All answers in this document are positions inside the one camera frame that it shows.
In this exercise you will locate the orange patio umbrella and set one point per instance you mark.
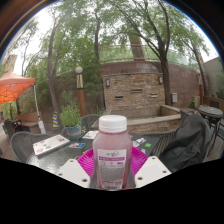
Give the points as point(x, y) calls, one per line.
point(15, 88)

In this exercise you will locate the blue yellow striped cone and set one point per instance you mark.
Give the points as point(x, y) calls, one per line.
point(55, 120)

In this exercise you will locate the stone fountain wall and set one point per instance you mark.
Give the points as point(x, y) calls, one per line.
point(133, 93)

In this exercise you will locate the green potted plant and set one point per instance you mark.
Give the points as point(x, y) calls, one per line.
point(70, 116)

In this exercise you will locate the black laptop with stickers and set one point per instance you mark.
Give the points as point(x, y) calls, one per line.
point(146, 145)

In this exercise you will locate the dark round side table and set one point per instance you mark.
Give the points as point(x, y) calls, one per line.
point(210, 111)

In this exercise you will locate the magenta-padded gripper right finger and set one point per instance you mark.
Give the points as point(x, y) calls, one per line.
point(151, 171)

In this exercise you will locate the black wall lantern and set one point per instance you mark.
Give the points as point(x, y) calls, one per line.
point(107, 82)
point(160, 79)

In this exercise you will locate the white sticker booklet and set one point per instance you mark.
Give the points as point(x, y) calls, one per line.
point(90, 135)

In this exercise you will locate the black jacket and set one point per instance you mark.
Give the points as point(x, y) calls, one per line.
point(186, 140)

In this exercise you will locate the pink drink bottle white cap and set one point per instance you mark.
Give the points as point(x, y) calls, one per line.
point(111, 146)

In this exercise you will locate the grey laptop with stickers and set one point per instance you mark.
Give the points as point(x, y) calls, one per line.
point(50, 145)

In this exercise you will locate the dark wicker chair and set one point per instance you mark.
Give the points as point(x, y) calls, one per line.
point(10, 128)

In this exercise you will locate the grey electrical box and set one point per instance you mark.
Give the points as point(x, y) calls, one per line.
point(174, 97)

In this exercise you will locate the brown globe lamp post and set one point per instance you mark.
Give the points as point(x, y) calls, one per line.
point(81, 96)

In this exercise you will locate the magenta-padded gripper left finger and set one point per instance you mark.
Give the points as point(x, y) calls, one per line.
point(72, 171)

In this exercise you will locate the wooden bench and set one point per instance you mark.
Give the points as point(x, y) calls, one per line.
point(28, 120)

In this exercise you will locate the small colourful card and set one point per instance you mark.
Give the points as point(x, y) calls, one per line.
point(77, 145)

